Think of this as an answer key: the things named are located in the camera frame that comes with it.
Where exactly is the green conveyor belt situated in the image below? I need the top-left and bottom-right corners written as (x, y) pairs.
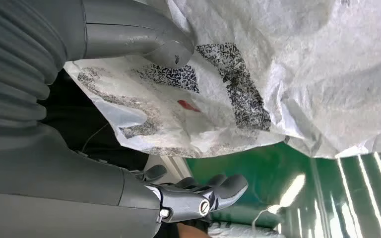
top-left (185, 142), bottom-right (381, 238)

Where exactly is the thin black cable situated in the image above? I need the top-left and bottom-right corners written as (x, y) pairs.
top-left (81, 122), bottom-right (110, 152)

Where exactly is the pale conveyor side frame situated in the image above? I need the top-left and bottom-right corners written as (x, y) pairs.
top-left (142, 153), bottom-right (194, 184)

